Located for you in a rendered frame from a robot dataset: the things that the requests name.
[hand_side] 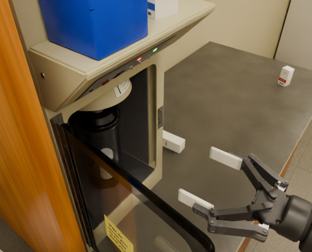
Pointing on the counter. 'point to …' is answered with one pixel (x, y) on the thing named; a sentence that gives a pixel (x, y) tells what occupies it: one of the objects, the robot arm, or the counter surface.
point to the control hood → (60, 103)
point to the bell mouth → (110, 97)
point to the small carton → (161, 8)
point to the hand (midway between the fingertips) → (200, 173)
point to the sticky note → (118, 237)
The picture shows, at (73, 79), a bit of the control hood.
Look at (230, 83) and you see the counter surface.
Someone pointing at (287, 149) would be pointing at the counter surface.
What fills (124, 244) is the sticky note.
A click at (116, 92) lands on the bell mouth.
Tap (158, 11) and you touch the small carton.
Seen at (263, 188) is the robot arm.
